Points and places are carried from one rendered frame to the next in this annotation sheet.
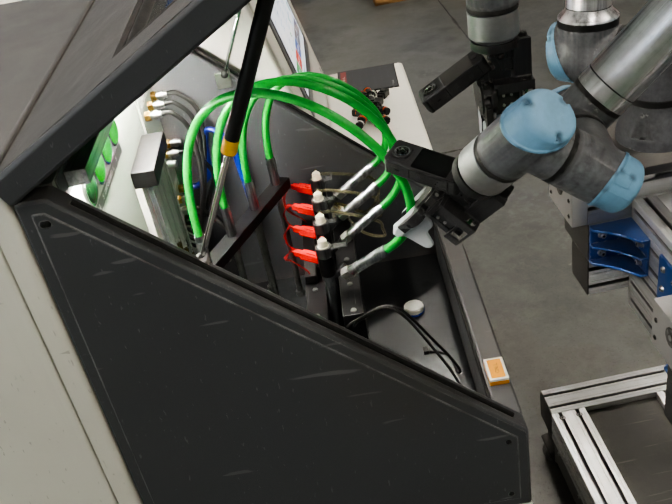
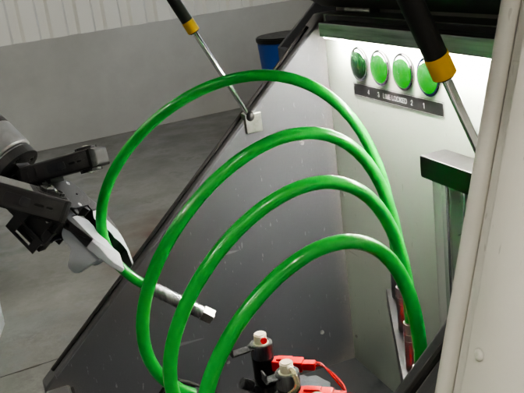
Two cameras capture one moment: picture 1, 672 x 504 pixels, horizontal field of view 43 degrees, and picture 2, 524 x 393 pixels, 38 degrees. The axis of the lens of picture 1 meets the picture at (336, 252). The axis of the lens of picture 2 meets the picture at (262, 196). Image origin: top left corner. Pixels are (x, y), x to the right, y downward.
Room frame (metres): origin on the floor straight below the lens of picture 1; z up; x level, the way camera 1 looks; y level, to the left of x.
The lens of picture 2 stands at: (1.99, -0.28, 1.56)
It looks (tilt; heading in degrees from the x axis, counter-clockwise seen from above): 18 degrees down; 158
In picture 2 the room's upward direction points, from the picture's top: 7 degrees counter-clockwise
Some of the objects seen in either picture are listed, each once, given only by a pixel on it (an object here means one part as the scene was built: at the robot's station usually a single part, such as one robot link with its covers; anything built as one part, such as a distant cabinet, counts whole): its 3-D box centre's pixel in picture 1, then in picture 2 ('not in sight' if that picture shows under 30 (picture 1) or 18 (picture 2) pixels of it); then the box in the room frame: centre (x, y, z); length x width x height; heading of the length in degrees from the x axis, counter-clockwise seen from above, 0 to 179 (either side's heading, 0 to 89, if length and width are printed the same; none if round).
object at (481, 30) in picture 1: (492, 23); not in sight; (1.19, -0.29, 1.43); 0.08 x 0.08 x 0.05
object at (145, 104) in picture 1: (169, 152); not in sight; (1.45, 0.27, 1.20); 0.13 x 0.03 x 0.31; 178
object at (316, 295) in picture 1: (336, 293); not in sight; (1.32, 0.01, 0.91); 0.34 x 0.10 x 0.15; 178
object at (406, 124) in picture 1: (376, 125); not in sight; (1.90, -0.16, 0.97); 0.70 x 0.22 x 0.03; 178
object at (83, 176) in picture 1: (111, 92); (426, 39); (1.21, 0.28, 1.43); 0.54 x 0.03 x 0.02; 178
